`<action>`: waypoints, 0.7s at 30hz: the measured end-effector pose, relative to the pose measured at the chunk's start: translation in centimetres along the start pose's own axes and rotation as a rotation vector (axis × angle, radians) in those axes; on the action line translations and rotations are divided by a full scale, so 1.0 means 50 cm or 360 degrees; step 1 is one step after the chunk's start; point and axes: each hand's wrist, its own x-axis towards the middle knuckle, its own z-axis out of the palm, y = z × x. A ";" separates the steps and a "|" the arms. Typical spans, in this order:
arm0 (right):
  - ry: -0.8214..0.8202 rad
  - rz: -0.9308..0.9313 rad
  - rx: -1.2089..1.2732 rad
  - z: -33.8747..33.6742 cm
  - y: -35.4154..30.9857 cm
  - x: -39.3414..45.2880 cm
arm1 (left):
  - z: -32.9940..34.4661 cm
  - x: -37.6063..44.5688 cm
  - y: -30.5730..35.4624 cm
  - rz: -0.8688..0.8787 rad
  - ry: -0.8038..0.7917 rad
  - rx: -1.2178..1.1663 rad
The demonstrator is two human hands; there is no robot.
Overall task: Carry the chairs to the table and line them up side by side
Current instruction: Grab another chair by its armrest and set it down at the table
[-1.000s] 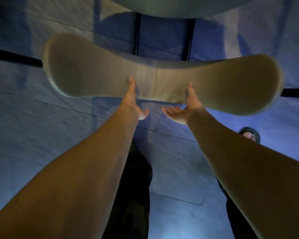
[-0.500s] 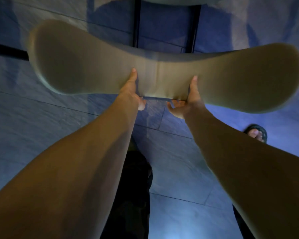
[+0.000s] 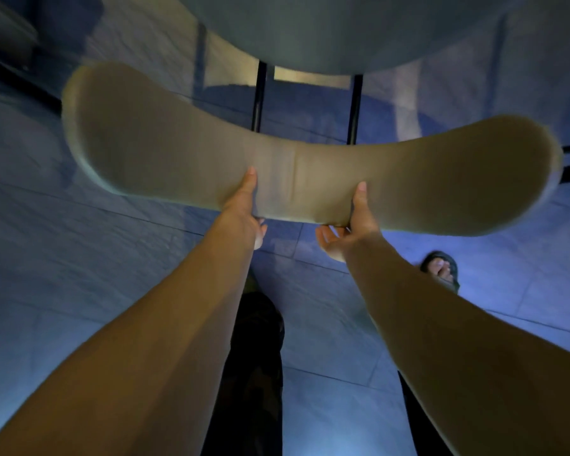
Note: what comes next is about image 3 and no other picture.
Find person's right hand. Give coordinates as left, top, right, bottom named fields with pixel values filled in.
left=315, top=181, right=383, bottom=263

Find person's left hand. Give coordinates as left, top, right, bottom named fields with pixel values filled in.
left=218, top=167, right=269, bottom=251

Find beige cloth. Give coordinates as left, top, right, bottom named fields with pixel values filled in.
left=61, top=60, right=564, bottom=237

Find person's left forearm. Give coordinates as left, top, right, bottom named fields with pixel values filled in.
left=0, top=220, right=258, bottom=456

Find person's right forearm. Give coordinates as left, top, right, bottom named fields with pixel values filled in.
left=344, top=231, right=570, bottom=456

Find black metal table leg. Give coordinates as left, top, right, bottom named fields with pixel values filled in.
left=251, top=60, right=269, bottom=134
left=346, top=74, right=364, bottom=146

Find person's right foot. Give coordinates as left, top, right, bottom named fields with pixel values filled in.
left=427, top=259, right=455, bottom=284

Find dark sandal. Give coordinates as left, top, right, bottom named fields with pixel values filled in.
left=419, top=251, right=461, bottom=294

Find dark trousers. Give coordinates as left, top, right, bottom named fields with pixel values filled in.
left=201, top=275, right=456, bottom=456

